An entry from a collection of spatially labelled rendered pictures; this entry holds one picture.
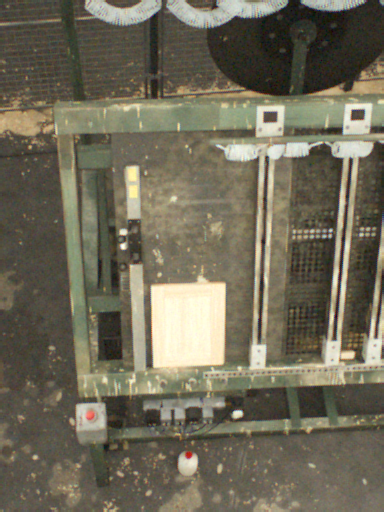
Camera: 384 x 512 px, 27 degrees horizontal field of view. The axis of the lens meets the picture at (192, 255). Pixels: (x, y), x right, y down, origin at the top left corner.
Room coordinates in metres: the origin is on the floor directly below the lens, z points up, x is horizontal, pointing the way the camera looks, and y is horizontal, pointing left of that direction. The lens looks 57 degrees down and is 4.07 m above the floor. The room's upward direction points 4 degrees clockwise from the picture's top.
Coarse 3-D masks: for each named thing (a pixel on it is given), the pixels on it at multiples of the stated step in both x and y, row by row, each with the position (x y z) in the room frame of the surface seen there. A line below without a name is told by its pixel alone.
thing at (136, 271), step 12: (132, 168) 1.89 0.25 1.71; (132, 204) 1.81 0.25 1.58; (132, 216) 1.78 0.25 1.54; (132, 276) 1.65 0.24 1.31; (132, 288) 1.62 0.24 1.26; (132, 300) 1.59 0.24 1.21; (132, 312) 1.56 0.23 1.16; (132, 324) 1.53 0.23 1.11; (144, 324) 1.53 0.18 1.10; (144, 336) 1.50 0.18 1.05; (144, 348) 1.47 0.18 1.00; (144, 360) 1.44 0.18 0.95
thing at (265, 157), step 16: (256, 128) 1.98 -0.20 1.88; (272, 128) 1.98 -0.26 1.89; (256, 144) 1.94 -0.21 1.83; (256, 160) 1.98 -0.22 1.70; (272, 160) 1.94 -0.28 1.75; (256, 176) 1.93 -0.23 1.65; (272, 176) 1.91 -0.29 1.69; (256, 192) 1.89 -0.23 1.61; (256, 208) 1.85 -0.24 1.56; (256, 224) 1.80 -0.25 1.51; (256, 240) 1.76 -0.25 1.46; (256, 256) 1.73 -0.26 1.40; (256, 272) 1.69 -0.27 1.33; (256, 288) 1.65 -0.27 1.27; (256, 304) 1.61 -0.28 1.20; (256, 320) 1.57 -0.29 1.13; (256, 336) 1.54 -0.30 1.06; (256, 352) 1.49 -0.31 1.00; (256, 368) 1.45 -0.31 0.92
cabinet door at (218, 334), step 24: (168, 288) 1.64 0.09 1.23; (192, 288) 1.66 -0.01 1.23; (216, 288) 1.67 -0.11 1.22; (168, 312) 1.59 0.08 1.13; (192, 312) 1.60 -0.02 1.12; (216, 312) 1.61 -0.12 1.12; (168, 336) 1.53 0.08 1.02; (192, 336) 1.54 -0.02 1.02; (216, 336) 1.55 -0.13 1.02; (168, 360) 1.46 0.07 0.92; (192, 360) 1.47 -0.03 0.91; (216, 360) 1.48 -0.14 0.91
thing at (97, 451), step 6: (90, 444) 1.15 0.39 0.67; (96, 444) 1.15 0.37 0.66; (102, 444) 1.18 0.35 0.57; (90, 450) 1.15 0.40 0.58; (96, 450) 1.15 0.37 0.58; (102, 450) 1.15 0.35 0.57; (96, 456) 1.15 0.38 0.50; (102, 456) 1.15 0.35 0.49; (96, 462) 1.15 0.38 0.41; (102, 462) 1.15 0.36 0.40; (96, 468) 1.15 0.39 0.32; (102, 468) 1.15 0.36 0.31; (96, 474) 1.15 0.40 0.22; (102, 474) 1.15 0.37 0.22; (96, 480) 1.15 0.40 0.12; (102, 480) 1.15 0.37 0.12; (108, 480) 1.17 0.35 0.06; (102, 486) 1.15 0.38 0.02
